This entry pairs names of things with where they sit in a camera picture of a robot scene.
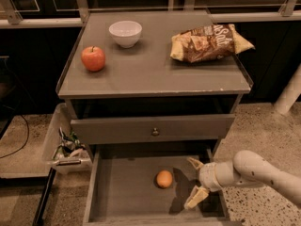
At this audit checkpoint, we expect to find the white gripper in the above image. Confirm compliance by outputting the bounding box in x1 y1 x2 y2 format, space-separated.
184 157 222 210

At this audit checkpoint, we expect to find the orange fruit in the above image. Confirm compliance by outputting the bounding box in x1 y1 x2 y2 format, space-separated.
156 170 173 188

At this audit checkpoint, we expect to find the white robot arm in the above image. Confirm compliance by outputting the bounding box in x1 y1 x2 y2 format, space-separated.
184 150 301 209

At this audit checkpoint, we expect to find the top drawer with knob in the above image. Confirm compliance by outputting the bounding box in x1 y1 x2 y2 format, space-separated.
71 114 234 145

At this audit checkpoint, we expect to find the open middle drawer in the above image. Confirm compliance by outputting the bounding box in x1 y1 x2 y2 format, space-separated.
83 142 242 226

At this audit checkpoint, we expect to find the grey drawer cabinet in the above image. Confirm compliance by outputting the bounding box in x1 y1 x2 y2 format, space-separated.
55 10 254 226

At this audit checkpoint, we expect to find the brown chip bag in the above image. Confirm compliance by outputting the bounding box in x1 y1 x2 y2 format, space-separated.
170 24 255 63

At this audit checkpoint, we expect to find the red apple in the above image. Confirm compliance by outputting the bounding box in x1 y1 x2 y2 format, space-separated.
81 46 105 72

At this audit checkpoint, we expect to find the white bowl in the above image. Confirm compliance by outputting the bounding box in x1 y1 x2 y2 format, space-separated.
109 21 142 48

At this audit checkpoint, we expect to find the metal railing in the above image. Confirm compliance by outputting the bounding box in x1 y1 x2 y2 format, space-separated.
0 0 301 27

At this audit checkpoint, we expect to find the black cable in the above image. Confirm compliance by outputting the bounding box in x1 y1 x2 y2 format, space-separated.
0 56 30 160

